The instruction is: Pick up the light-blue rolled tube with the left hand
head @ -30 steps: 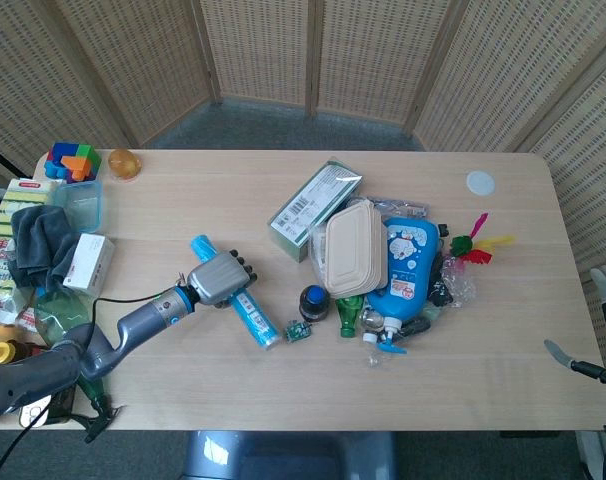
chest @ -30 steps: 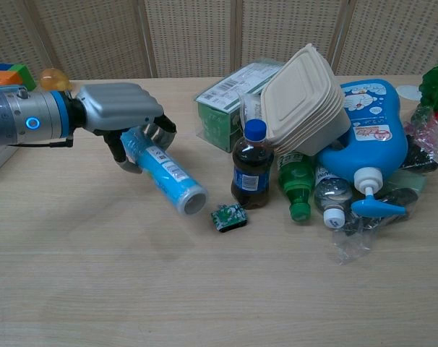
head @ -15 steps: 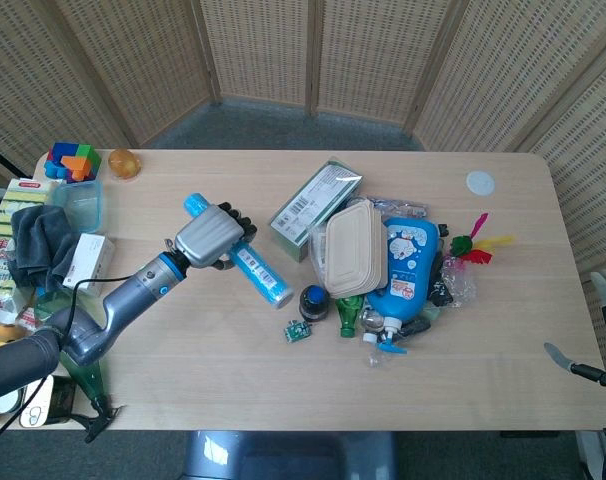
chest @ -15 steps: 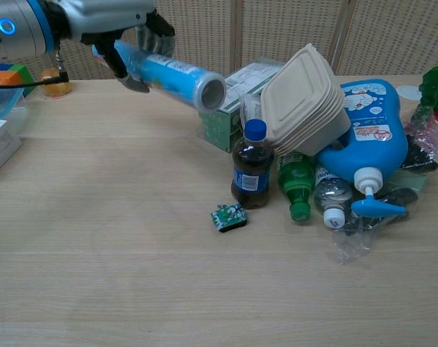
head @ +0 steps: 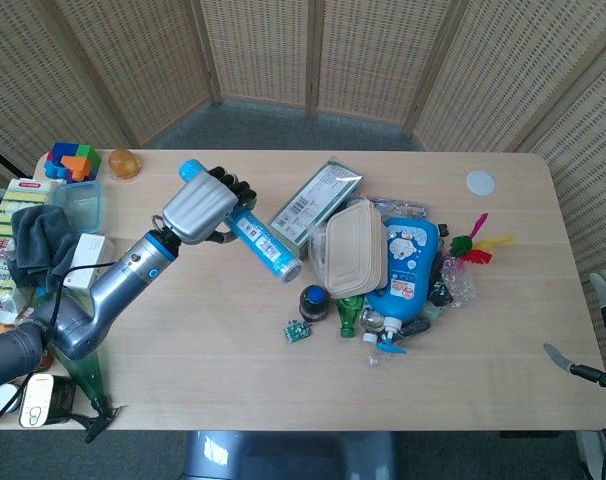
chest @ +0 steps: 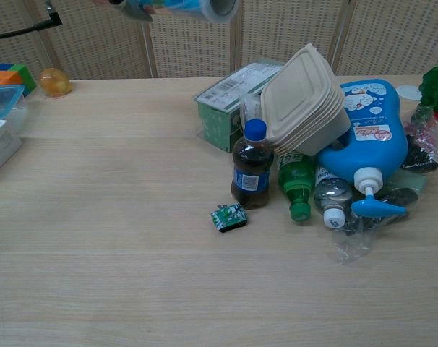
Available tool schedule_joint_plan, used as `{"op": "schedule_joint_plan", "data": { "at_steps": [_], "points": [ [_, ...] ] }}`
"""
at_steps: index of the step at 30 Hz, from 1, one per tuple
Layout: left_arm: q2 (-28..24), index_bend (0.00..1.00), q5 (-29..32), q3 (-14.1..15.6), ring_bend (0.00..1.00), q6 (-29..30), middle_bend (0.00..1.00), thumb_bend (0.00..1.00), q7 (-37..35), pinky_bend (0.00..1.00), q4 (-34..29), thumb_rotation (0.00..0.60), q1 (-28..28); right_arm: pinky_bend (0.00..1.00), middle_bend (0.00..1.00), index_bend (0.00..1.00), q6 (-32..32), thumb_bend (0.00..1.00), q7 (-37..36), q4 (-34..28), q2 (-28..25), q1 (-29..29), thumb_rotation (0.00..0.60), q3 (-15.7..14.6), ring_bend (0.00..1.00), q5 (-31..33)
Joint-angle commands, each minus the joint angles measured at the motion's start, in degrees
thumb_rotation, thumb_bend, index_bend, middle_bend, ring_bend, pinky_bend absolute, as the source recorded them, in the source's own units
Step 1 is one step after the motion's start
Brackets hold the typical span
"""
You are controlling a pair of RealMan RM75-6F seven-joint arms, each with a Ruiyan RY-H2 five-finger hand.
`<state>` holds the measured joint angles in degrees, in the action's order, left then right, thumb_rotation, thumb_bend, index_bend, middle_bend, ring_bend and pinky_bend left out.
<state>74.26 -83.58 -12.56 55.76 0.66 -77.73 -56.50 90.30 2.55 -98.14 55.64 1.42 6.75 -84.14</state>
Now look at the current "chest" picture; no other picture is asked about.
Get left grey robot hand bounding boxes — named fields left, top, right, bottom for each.
left=91, top=0, right=155, bottom=23

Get blue cylindrical tube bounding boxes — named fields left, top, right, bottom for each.
left=143, top=0, right=239, bottom=25

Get amber translucent egg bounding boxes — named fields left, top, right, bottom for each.
left=38, top=67, right=74, bottom=98

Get colourful block puzzle cube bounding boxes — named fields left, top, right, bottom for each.
left=0, top=62, right=38, bottom=99

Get green cardboard box in wrap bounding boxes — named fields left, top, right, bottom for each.
left=192, top=61, right=289, bottom=154

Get clear plastic cup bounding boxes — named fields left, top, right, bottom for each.
left=239, top=94, right=267, bottom=128

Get clear blue plastic container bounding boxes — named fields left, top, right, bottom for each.
left=0, top=84, right=28, bottom=135

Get woven bamboo folding screen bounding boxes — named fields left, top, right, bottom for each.
left=0, top=0, right=438, bottom=81

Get white box with red print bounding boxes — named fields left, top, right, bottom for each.
left=0, top=118, right=23, bottom=181

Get beige stacked lunch containers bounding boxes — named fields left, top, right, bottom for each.
left=259, top=43, right=352, bottom=158

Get cola bottle with blue cap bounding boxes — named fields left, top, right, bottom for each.
left=230, top=119, right=272, bottom=210

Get small green toy tank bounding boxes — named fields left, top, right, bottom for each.
left=210, top=202, right=249, bottom=234

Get small green plastic bottle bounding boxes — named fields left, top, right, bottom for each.
left=276, top=150, right=316, bottom=223

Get blue cartoon pump bottle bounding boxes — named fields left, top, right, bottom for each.
left=317, top=79, right=410, bottom=220

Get clear bottle with white cap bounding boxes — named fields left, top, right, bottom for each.
left=313, top=165, right=354, bottom=230

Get white round table grommet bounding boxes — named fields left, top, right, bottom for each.
left=397, top=84, right=425, bottom=102

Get colourful feather shuttlecock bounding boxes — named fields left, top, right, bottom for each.
left=416, top=60, right=438, bottom=117

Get clear plastic wrapper scrap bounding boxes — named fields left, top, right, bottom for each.
left=330, top=215, right=377, bottom=266

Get black crumpled plastic item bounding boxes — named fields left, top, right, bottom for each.
left=398, top=142, right=438, bottom=171

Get black oblong item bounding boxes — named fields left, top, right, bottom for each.
left=376, top=187, right=419, bottom=207

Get crinkled clear plastic bag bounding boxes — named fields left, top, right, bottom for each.
left=402, top=107, right=438, bottom=171

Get pale green soap bar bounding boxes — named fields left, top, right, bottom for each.
left=395, top=168, right=429, bottom=193

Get black cable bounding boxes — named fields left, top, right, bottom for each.
left=0, top=0, right=64, bottom=41

